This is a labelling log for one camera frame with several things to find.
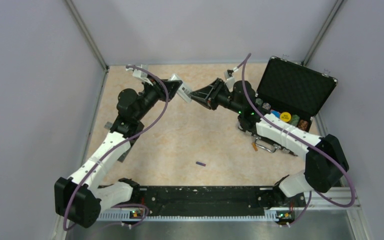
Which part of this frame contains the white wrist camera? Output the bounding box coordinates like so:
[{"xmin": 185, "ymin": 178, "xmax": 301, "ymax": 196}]
[
  {"xmin": 224, "ymin": 67, "xmax": 239, "ymax": 90},
  {"xmin": 125, "ymin": 66, "xmax": 153, "ymax": 85}
]

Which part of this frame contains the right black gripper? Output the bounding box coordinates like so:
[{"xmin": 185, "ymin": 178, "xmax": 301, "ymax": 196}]
[{"xmin": 190, "ymin": 78, "xmax": 244, "ymax": 115}]

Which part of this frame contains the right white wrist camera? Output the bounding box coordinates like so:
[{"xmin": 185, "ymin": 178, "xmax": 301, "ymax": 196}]
[{"xmin": 224, "ymin": 67, "xmax": 239, "ymax": 90}]

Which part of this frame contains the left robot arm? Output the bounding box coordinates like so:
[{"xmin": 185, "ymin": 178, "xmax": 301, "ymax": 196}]
[{"xmin": 54, "ymin": 74, "xmax": 192, "ymax": 231}]

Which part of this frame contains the orange battery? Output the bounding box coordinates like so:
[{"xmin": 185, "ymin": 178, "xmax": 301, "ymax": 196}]
[{"xmin": 251, "ymin": 142, "xmax": 258, "ymax": 152}]

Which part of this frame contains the blue round chip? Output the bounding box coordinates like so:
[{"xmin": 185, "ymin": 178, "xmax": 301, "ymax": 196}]
[{"xmin": 271, "ymin": 111, "xmax": 281, "ymax": 119}]

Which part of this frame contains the black aluminium case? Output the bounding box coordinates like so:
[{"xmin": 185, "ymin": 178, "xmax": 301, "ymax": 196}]
[{"xmin": 238, "ymin": 56, "xmax": 338, "ymax": 156}]

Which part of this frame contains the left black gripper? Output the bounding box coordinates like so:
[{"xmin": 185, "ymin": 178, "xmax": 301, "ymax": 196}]
[{"xmin": 134, "ymin": 74, "xmax": 183, "ymax": 121}]

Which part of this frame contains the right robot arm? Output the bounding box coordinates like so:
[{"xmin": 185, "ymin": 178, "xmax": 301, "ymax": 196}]
[{"xmin": 191, "ymin": 78, "xmax": 349, "ymax": 206}]

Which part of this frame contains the purple battery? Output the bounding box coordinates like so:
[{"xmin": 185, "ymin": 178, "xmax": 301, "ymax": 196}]
[{"xmin": 196, "ymin": 161, "xmax": 206, "ymax": 167}]

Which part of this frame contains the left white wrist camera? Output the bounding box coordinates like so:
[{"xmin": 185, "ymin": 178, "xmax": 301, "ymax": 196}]
[{"xmin": 125, "ymin": 66, "xmax": 153, "ymax": 85}]

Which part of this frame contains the yellow round chip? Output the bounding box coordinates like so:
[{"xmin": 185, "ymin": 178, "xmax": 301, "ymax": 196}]
[{"xmin": 279, "ymin": 112, "xmax": 292, "ymax": 123}]

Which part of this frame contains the white remote control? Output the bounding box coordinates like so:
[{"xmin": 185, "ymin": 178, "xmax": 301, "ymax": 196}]
[{"xmin": 168, "ymin": 73, "xmax": 192, "ymax": 103}]

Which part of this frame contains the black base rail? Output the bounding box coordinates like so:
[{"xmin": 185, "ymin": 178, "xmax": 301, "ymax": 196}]
[{"xmin": 114, "ymin": 185, "xmax": 306, "ymax": 223}]

